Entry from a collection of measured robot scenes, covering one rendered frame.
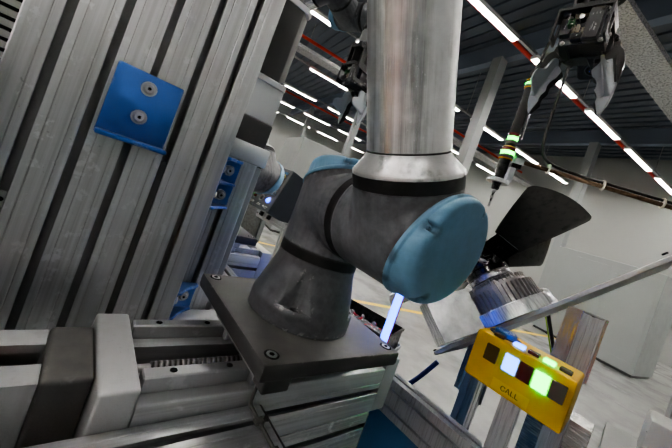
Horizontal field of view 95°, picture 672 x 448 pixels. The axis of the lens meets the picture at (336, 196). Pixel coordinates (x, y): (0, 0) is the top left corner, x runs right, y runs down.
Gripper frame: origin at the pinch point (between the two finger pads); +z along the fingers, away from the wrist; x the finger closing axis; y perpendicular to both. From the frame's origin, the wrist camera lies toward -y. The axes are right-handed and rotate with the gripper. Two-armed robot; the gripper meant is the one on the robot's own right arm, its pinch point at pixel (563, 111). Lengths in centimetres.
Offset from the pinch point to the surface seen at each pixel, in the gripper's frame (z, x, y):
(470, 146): -186, -310, -599
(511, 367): 44.0, 3.7, -9.0
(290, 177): 25, -82, -11
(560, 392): 43.5, 10.9, -9.0
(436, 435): 65, -5, -13
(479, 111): -269, -318, -597
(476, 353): 45.4, -2.4, -9.6
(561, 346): 46, 3, -69
